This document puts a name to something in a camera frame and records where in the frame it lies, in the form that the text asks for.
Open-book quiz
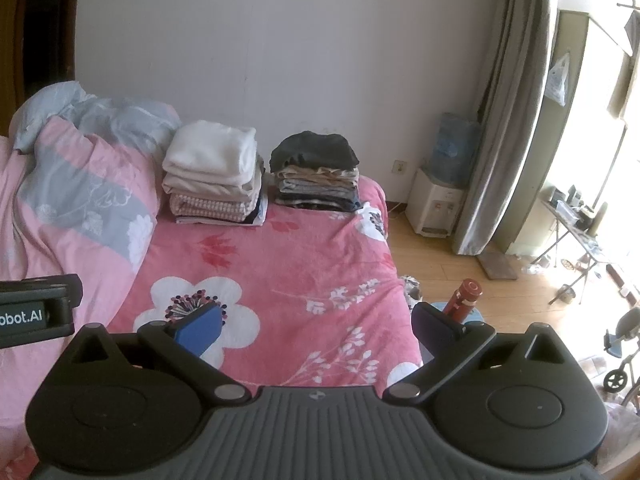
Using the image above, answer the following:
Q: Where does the wooden door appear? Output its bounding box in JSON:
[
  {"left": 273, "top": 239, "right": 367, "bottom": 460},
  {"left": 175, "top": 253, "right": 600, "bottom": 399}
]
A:
[{"left": 0, "top": 0, "right": 83, "bottom": 136}]

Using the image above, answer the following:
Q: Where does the pink and grey quilt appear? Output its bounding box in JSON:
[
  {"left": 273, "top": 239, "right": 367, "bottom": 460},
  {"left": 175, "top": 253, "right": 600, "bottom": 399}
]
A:
[{"left": 0, "top": 80, "right": 182, "bottom": 471}]

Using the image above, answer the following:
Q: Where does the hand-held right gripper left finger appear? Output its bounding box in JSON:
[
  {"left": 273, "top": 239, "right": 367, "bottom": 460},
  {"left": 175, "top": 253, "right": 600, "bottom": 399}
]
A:
[{"left": 72, "top": 304, "right": 251, "bottom": 402}]

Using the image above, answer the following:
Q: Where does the stack of light folded clothes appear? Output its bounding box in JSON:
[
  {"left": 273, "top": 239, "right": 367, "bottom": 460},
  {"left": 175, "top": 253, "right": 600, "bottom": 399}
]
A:
[{"left": 162, "top": 160, "right": 268, "bottom": 226}]

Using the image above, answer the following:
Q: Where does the blue water jug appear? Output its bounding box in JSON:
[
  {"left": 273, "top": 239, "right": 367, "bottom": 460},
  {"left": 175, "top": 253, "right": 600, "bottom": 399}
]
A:
[{"left": 430, "top": 112, "right": 483, "bottom": 186}]

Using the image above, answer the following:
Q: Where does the brown door mat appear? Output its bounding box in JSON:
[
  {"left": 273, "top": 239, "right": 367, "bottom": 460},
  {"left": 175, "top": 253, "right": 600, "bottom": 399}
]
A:
[{"left": 477, "top": 252, "right": 521, "bottom": 281}]

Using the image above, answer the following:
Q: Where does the light blue stool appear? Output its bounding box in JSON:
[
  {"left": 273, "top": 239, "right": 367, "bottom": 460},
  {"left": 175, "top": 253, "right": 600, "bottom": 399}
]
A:
[{"left": 427, "top": 300, "right": 486, "bottom": 326}]

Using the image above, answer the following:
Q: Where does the white plastic bag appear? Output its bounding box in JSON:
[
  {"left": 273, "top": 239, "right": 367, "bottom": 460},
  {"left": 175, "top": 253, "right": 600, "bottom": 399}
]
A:
[{"left": 545, "top": 52, "right": 571, "bottom": 107}]

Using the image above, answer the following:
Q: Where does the grey curtain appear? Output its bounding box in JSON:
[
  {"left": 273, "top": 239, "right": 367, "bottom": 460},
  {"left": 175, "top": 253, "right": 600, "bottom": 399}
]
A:
[{"left": 452, "top": 0, "right": 561, "bottom": 256}]

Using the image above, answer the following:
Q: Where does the pink floral blanket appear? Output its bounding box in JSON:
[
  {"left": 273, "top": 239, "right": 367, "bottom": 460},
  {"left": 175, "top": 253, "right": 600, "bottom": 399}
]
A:
[{"left": 107, "top": 175, "right": 426, "bottom": 391}]

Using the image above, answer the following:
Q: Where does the folding table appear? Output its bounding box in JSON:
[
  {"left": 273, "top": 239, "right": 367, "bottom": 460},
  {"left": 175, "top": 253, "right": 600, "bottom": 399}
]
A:
[{"left": 530, "top": 185, "right": 640, "bottom": 306}]

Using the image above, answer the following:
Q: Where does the white water dispenser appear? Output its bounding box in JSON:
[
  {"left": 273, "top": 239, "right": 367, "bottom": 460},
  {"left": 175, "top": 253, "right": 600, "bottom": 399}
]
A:
[{"left": 405, "top": 166, "right": 466, "bottom": 238}]

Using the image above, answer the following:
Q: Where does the red bottle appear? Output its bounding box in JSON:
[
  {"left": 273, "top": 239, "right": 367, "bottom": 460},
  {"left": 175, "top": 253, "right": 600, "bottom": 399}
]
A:
[{"left": 444, "top": 279, "right": 483, "bottom": 323}]

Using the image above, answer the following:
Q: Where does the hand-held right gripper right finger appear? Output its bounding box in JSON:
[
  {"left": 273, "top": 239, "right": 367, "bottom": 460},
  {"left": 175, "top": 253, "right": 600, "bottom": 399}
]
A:
[{"left": 385, "top": 303, "right": 566, "bottom": 401}]

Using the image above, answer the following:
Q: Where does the stack of dark folded clothes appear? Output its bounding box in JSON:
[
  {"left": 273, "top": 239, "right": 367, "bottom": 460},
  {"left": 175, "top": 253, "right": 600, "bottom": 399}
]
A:
[{"left": 270, "top": 131, "right": 362, "bottom": 212}]

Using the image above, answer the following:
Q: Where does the white fluffy sweater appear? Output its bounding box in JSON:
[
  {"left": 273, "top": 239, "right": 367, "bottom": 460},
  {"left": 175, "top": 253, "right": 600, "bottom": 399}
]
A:
[{"left": 162, "top": 120, "right": 258, "bottom": 186}]

